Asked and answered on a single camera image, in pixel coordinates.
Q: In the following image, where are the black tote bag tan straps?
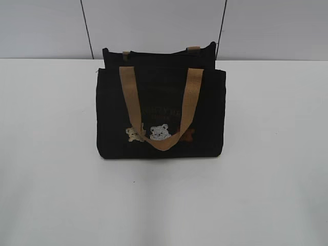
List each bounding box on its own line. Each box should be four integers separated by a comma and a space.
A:
95, 42, 227, 160

